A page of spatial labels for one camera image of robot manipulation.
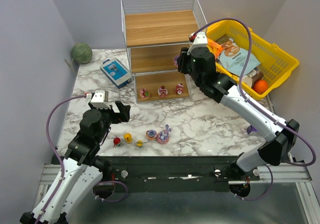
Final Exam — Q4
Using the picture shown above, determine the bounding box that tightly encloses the yellow plastic basket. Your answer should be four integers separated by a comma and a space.
206, 20, 299, 100

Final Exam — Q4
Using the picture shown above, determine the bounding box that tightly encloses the pink bear cake car toy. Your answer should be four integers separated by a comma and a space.
157, 85, 168, 98

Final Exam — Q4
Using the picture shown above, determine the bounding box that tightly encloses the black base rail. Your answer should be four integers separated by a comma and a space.
51, 155, 261, 194

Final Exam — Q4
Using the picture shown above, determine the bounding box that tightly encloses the purple unicorn pink donut toy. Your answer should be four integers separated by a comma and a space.
173, 55, 180, 67

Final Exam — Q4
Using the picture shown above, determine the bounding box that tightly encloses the red ball toy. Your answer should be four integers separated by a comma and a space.
113, 137, 122, 147

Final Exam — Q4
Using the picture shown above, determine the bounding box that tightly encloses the purple box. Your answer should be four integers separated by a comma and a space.
247, 125, 259, 135

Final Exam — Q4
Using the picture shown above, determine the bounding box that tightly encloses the orange snack packet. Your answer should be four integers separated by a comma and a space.
207, 38, 223, 59

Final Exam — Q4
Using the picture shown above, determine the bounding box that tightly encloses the yellow duck toy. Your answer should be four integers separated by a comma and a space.
123, 133, 133, 143

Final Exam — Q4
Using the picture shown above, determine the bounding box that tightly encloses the green yarn ball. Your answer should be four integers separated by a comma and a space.
71, 43, 93, 64

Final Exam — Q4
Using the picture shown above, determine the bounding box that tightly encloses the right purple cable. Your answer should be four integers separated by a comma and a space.
188, 18, 317, 201

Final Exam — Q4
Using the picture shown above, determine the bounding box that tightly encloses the light blue snack bag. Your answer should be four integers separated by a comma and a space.
216, 35, 248, 76

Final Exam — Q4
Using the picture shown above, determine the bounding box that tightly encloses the white wire wooden shelf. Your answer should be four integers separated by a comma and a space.
121, 0, 207, 103

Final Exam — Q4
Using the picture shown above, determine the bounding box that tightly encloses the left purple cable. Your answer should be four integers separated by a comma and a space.
33, 92, 128, 224

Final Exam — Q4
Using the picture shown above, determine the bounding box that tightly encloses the purple cable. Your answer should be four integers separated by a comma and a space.
33, 92, 128, 224
188, 18, 317, 201

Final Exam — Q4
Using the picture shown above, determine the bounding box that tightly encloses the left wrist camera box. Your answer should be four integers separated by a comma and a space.
89, 90, 111, 110

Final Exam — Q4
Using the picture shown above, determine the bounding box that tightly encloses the blue razor box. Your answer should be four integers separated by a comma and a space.
100, 58, 132, 89

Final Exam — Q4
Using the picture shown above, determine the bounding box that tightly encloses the purple bunny pink donut toy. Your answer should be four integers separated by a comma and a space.
155, 124, 172, 144

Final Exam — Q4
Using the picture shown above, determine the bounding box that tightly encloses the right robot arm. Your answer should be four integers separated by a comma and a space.
177, 47, 300, 175

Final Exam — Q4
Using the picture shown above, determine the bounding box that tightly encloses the orange fruit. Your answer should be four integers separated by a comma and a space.
252, 79, 269, 94

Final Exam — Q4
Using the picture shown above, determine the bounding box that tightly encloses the pink bear strawberry tart toy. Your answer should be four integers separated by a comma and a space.
139, 88, 151, 100

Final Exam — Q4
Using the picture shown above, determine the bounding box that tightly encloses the small yellow blue toy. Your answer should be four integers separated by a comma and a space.
136, 140, 143, 148

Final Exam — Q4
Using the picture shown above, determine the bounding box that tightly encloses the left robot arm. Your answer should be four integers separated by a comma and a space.
20, 101, 131, 224

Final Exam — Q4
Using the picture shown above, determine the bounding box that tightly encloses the purple bunny orange ring toy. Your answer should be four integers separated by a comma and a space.
146, 130, 157, 140

